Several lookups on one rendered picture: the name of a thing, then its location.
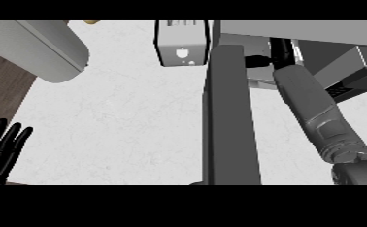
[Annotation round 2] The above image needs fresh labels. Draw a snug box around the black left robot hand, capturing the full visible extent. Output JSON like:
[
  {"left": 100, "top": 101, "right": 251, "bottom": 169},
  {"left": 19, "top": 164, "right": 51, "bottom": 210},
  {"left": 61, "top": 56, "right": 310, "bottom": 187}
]
[{"left": 0, "top": 117, "right": 33, "bottom": 186}]

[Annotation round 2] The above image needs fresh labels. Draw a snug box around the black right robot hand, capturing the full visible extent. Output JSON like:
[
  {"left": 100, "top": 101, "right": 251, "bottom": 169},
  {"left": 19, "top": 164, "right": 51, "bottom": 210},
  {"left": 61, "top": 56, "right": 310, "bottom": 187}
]
[{"left": 243, "top": 37, "right": 298, "bottom": 70}]

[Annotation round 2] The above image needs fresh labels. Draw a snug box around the large pale grey rounded appliance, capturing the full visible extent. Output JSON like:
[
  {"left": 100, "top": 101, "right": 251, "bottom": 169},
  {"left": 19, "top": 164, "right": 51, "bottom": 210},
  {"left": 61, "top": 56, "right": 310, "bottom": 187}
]
[{"left": 0, "top": 19, "right": 91, "bottom": 84}]

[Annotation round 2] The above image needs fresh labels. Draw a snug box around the grey microwave body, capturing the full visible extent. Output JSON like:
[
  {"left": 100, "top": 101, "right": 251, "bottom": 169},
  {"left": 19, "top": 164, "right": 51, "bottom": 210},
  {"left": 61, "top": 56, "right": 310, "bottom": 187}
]
[{"left": 209, "top": 19, "right": 367, "bottom": 103}]

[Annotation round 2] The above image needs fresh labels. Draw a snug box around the pale grey toaster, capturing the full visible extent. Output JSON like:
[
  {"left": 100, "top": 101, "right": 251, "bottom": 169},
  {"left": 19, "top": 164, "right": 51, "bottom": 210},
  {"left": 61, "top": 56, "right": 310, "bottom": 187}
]
[{"left": 152, "top": 19, "right": 211, "bottom": 68}]

